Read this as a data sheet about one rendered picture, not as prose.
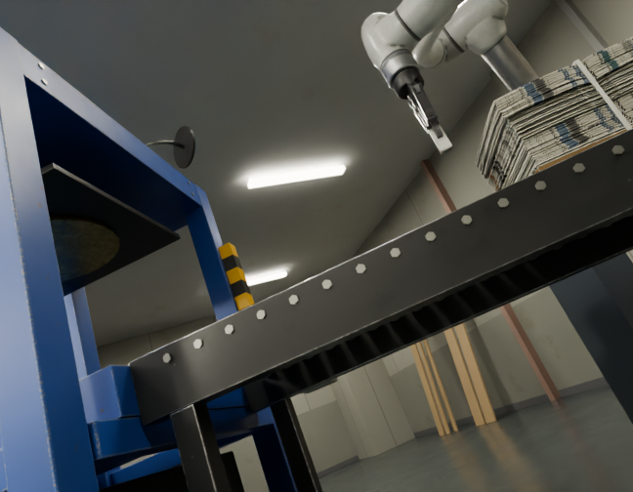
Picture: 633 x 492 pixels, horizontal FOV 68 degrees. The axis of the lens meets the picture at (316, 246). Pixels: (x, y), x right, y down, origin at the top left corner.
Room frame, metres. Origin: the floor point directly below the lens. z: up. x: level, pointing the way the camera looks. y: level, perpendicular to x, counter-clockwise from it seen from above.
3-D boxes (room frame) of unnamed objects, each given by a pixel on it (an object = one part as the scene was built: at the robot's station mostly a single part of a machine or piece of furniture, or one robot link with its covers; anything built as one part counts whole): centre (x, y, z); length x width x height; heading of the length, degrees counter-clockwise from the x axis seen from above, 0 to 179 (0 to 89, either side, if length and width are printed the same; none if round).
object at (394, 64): (1.02, -0.38, 1.30); 0.09 x 0.09 x 0.06
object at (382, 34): (1.01, -0.39, 1.41); 0.13 x 0.11 x 0.16; 54
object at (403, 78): (1.02, -0.38, 1.23); 0.08 x 0.07 x 0.09; 172
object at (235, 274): (1.54, 0.31, 1.05); 0.05 x 0.05 x 0.45; 82
